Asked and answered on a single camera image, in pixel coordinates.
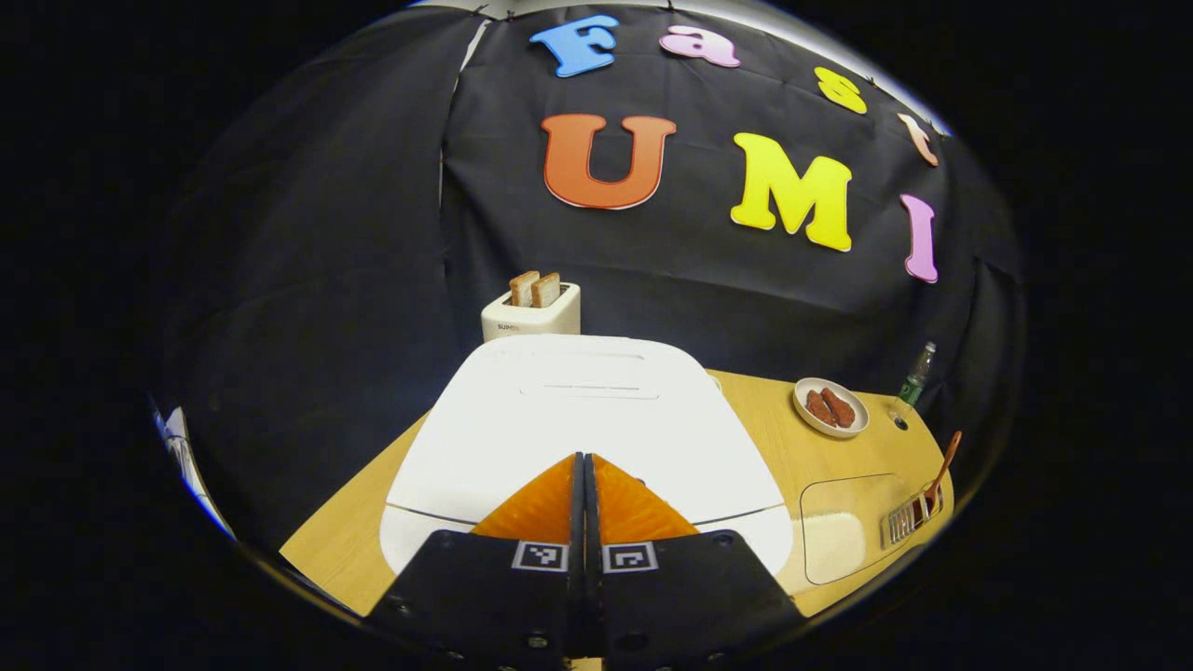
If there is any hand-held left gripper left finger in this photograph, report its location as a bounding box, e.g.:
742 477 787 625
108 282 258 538
368 452 586 671

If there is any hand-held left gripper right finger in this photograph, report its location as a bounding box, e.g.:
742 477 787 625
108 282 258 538
585 454 807 671

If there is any white rice cooker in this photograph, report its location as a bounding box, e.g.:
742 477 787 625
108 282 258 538
379 334 794 597

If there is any clear wire chopstick holder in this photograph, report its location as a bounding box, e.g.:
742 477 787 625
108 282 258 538
881 485 945 549

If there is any brown wooden spoon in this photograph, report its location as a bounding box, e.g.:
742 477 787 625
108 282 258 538
923 431 963 514

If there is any clear plastic tray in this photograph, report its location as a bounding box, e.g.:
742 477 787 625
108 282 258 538
800 473 920 586

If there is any white round plate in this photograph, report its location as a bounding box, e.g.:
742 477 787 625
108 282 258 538
792 377 871 439

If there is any white toaster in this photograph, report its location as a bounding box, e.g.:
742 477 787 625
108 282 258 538
481 282 582 343

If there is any green label water bottle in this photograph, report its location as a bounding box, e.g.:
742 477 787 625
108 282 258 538
897 341 938 416

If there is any black backdrop cloth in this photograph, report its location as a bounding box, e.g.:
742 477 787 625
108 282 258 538
154 5 1026 560

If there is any white object with dark cable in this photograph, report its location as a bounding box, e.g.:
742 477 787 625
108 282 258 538
154 405 234 538

